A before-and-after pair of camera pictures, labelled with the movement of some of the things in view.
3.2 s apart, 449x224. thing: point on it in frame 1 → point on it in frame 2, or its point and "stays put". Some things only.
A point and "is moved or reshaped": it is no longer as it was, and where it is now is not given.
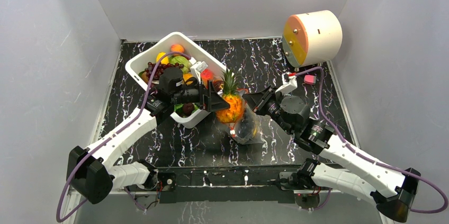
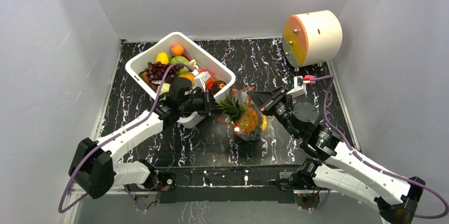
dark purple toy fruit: x=216 y=84 stays put
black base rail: x=231 y=184 stays put
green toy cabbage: x=181 y=60 stays put
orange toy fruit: x=177 y=47 stays put
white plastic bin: x=192 y=50 stays put
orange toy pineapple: x=230 y=83 → x=247 y=118
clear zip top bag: x=247 y=129 is moved or reshaped
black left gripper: x=214 y=102 → x=209 y=103
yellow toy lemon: x=164 y=60 stays put
